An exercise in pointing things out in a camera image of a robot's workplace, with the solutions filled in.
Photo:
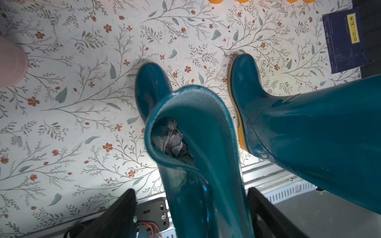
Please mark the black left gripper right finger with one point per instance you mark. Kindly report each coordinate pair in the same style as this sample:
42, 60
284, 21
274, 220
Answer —
267, 220

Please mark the teal boot front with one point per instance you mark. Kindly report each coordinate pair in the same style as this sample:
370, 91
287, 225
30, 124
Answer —
190, 135
330, 137

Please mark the pink pen cup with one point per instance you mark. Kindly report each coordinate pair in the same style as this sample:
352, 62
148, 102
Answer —
14, 64

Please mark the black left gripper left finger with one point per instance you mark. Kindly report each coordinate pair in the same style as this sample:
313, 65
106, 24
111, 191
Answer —
115, 222

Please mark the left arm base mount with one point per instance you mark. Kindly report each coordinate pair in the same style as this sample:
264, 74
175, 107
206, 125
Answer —
149, 217

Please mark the dark blue book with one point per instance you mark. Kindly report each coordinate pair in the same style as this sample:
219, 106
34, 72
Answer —
345, 41

